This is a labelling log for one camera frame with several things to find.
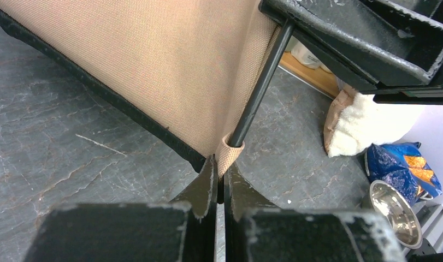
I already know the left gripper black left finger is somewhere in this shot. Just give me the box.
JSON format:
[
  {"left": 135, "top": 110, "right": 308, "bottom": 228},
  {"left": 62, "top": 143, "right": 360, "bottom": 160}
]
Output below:
[{"left": 25, "top": 157, "right": 218, "bottom": 261}]

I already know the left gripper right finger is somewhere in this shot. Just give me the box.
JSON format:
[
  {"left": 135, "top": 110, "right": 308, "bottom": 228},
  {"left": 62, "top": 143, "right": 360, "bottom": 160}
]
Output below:
[{"left": 224, "top": 164, "right": 405, "bottom": 261}]

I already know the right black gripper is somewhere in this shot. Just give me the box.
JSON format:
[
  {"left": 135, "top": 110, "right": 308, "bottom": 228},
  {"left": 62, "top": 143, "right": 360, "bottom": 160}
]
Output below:
[{"left": 259, "top": 1, "right": 443, "bottom": 105}]

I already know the white fluffy pillow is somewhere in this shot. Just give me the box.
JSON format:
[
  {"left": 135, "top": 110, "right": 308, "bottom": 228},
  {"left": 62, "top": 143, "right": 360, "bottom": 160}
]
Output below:
[{"left": 323, "top": 84, "right": 425, "bottom": 158}]

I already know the long black tent pole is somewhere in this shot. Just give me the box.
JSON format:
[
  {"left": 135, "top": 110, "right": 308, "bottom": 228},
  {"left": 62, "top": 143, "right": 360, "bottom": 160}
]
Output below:
[{"left": 227, "top": 20, "right": 295, "bottom": 148}]

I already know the tan fabric pet tent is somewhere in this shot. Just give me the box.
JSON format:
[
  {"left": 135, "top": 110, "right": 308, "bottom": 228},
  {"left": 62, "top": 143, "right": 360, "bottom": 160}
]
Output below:
[{"left": 0, "top": 1, "right": 280, "bottom": 176}]

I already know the blue Doritos chip bag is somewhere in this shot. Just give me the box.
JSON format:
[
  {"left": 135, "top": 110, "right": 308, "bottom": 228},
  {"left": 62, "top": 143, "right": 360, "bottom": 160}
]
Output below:
[{"left": 364, "top": 142, "right": 442, "bottom": 206}]

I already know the stainless steel bowl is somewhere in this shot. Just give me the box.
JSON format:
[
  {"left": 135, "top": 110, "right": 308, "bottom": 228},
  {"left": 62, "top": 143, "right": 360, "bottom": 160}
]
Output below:
[{"left": 362, "top": 180, "right": 423, "bottom": 249}]

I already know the white wire wooden shelf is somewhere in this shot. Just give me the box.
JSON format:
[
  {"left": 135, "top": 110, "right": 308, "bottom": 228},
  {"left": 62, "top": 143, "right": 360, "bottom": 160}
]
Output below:
[{"left": 280, "top": 37, "right": 340, "bottom": 98}]

